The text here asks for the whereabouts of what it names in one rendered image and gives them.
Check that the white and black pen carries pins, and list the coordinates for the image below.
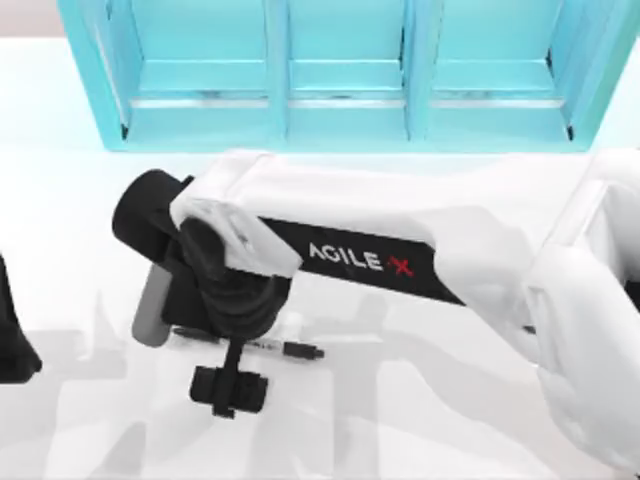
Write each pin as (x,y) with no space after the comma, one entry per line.
(300,350)

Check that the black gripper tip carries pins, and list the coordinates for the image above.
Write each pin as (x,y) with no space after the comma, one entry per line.
(15,345)

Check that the light blue rack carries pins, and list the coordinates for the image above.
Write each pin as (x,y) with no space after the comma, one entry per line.
(345,75)

